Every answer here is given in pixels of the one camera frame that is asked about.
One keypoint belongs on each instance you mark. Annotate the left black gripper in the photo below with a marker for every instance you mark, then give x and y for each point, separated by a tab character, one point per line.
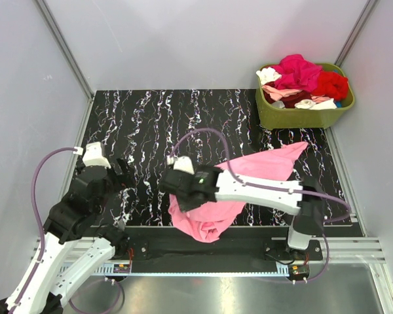
125	180

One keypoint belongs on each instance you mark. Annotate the cream white t shirt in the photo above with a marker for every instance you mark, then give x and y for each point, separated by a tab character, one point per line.
318	103

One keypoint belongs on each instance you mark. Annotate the olive green laundry basket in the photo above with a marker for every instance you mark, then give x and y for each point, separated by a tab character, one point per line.
274	118

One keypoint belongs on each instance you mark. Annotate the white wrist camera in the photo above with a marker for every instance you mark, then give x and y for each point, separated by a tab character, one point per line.
94	156
183	164

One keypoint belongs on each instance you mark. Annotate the peach t shirt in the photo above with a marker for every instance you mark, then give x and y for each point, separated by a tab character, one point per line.
277	94

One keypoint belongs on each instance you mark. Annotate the aluminium frame post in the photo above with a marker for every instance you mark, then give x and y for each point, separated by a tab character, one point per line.
358	27
56	32

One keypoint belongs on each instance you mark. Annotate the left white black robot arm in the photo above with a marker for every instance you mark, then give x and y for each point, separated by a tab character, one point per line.
44	287

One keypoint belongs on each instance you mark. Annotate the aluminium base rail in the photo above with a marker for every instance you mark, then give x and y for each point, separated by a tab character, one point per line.
351	251

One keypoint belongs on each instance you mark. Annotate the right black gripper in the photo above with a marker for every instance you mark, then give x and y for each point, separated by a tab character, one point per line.
185	206

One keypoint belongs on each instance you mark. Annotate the light pink t shirt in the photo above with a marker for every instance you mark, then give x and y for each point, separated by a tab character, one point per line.
261	179

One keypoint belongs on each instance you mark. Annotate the left small circuit board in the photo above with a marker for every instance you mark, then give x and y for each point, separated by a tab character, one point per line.
122	268

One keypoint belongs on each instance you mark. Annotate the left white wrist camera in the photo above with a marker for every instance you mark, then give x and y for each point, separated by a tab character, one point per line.
94	156

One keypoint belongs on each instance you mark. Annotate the small circuit board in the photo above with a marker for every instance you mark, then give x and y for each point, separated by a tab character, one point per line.
302	269
122	268

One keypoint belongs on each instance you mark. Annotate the magenta t shirt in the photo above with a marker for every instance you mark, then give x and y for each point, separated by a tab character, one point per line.
297	73

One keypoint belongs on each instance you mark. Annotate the right small circuit board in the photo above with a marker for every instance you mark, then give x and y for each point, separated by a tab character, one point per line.
302	269

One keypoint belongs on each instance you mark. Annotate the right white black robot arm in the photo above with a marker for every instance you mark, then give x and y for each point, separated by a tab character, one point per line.
307	224

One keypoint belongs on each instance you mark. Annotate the right aluminium frame post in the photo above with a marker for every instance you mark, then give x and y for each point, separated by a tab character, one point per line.
358	27

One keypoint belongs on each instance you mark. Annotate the left aluminium frame post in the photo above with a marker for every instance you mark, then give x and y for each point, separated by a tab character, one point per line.
56	32

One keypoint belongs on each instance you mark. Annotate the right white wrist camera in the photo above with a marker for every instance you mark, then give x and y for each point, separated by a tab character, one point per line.
183	164

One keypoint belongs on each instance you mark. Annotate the dark red t shirt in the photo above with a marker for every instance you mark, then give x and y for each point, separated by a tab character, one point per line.
301	95

